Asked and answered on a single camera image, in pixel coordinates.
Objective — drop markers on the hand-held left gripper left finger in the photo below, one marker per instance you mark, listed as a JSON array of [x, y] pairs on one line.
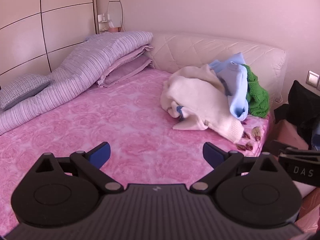
[[101, 155]]

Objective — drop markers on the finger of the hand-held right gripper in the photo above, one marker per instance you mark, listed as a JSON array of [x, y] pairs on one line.
[[278, 146]]

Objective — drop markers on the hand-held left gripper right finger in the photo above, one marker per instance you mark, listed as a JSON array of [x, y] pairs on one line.
[[212, 155]]

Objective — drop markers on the white knit sweater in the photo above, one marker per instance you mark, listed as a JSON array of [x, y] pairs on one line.
[[200, 97]]

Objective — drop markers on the brown box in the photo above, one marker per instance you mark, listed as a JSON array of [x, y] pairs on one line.
[[287, 132]]

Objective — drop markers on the dark blue cloth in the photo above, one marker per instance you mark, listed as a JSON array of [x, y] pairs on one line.
[[316, 140]]

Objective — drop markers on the pink floral blanket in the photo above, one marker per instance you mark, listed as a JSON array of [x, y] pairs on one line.
[[112, 120]]

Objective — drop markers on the black clothing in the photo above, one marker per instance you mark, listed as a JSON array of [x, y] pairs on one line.
[[302, 105]]

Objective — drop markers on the green knit garment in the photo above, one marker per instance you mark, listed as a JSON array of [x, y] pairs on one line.
[[257, 97]]

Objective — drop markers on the light blue garment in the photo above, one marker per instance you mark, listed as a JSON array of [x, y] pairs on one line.
[[237, 87]]

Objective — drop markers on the mauve pillow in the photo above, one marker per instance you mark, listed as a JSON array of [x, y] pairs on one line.
[[127, 71]]

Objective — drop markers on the striped lilac duvet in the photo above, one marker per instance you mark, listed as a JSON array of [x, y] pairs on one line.
[[82, 62]]

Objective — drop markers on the checked grey pillow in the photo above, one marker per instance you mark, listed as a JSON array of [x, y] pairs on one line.
[[22, 87]]

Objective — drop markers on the cream quilted headboard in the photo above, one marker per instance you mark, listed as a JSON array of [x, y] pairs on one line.
[[200, 47]]

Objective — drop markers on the cream panelled wardrobe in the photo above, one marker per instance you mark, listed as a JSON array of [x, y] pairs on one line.
[[50, 17]]

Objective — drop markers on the white wall switch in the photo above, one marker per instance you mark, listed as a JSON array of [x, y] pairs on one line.
[[312, 78]]

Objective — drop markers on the small white wall shelf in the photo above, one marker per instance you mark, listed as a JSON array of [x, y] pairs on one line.
[[103, 25]]

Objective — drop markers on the oval wall mirror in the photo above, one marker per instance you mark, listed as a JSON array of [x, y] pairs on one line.
[[115, 12]]

